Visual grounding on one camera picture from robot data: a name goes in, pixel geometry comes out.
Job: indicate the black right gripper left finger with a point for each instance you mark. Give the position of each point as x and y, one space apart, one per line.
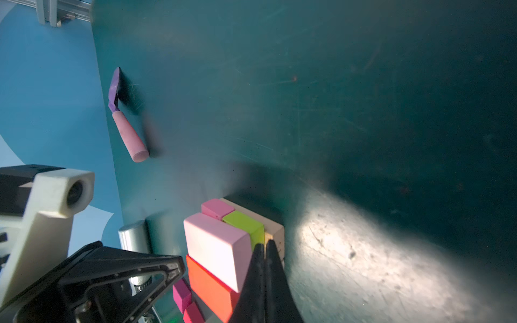
251 303

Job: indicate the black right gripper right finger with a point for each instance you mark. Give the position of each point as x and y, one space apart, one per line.
279 303

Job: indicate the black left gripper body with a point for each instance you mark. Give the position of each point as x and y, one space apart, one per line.
42 302

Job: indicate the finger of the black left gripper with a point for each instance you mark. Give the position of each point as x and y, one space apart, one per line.
113 285

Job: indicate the red wood block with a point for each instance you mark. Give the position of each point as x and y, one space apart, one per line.
219 297

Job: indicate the light pink wood block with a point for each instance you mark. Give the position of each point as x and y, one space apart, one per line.
223 250

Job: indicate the natural wood block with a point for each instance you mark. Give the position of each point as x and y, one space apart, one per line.
273 230

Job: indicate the yellow-green wood block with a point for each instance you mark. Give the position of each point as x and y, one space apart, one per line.
254 228

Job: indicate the dark pink cube block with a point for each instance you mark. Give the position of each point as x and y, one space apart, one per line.
192 314

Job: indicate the magenta cube block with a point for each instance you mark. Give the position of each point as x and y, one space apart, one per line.
182 295

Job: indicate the silver metal can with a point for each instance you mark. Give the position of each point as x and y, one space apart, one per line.
135 238

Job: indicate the purple pink toy spatula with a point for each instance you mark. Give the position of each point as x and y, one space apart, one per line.
133 143

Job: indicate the aluminium corner post left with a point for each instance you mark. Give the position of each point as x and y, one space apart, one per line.
55 12

